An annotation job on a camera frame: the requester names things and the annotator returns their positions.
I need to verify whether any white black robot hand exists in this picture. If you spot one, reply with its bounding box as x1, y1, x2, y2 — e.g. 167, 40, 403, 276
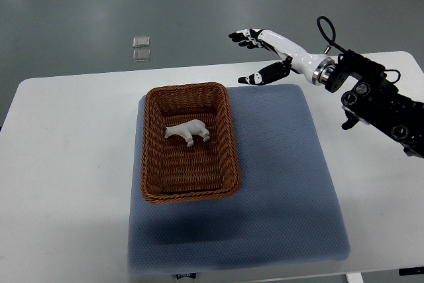
229, 28, 336, 85

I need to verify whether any white bear figurine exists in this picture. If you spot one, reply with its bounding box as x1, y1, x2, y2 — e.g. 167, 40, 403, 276
164, 119, 210, 146

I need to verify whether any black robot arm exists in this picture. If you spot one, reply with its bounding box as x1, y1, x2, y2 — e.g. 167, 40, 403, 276
317, 16, 423, 158

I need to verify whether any brown wicker basket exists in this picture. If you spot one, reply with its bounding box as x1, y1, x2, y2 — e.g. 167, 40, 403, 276
140, 82, 241, 203

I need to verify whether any blue-grey padded mat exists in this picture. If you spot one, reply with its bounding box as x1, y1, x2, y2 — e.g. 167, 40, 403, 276
128, 84, 350, 276

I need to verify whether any upper silver floor plate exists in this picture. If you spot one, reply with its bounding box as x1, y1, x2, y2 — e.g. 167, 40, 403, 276
132, 36, 150, 48

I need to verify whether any black table control panel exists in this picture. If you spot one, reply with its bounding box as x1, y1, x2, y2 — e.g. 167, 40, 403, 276
398, 268, 423, 276

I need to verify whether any dark label tag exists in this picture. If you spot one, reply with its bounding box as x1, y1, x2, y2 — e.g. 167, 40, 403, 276
176, 274, 195, 283

